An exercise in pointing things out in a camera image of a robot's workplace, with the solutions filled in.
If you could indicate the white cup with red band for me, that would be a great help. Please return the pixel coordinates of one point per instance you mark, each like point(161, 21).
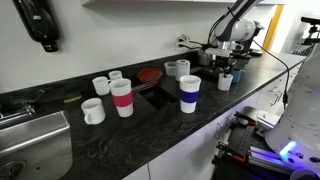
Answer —
point(122, 96)

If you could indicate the red plastic lid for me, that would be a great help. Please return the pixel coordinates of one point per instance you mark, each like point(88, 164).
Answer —
point(149, 74)

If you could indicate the white paper towel roll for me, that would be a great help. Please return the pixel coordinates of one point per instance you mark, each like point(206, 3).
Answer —
point(182, 68)

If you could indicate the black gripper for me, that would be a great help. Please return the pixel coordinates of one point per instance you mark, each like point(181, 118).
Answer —
point(223, 59)

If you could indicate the white cup with blue band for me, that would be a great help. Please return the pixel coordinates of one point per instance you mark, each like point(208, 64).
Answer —
point(189, 93)

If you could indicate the clear plastic container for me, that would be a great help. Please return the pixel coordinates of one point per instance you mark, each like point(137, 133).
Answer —
point(170, 68)

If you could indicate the yellow green sponge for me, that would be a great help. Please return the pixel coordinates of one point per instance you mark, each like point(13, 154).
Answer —
point(72, 98)

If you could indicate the black soap dispenser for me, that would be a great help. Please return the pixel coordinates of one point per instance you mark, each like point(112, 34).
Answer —
point(39, 22)

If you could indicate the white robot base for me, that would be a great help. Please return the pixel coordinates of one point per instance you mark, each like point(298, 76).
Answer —
point(296, 136)

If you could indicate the steel sink basin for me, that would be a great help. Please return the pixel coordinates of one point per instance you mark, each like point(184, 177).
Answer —
point(38, 149)

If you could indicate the white mug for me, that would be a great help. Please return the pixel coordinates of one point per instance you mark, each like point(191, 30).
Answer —
point(93, 111)
point(224, 81)
point(114, 75)
point(101, 85)

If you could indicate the sink faucet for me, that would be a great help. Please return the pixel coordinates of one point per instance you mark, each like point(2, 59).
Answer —
point(25, 109)

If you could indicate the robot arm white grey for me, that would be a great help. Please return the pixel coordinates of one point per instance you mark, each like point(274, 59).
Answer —
point(231, 32)

